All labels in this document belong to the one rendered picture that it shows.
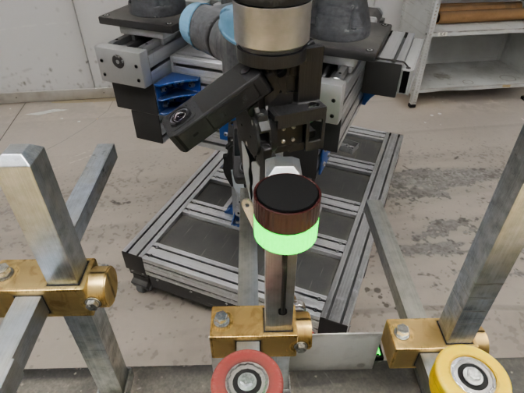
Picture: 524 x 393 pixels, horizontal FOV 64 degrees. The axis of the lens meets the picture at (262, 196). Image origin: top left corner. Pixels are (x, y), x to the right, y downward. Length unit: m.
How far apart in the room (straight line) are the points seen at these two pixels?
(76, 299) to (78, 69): 2.85
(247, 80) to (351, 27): 0.62
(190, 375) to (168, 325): 0.94
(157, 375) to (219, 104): 0.48
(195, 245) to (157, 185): 0.76
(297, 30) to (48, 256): 0.35
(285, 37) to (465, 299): 0.39
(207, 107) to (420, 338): 0.43
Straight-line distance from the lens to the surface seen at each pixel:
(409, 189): 2.36
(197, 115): 0.43
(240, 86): 0.43
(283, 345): 0.59
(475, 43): 3.77
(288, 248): 0.38
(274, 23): 0.41
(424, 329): 0.67
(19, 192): 0.46
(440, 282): 1.91
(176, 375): 0.75
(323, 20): 1.01
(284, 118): 0.45
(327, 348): 0.70
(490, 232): 0.53
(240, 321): 0.59
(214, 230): 1.69
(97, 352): 0.65
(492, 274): 0.57
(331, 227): 1.71
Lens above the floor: 1.35
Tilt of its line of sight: 38 degrees down
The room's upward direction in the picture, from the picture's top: straight up
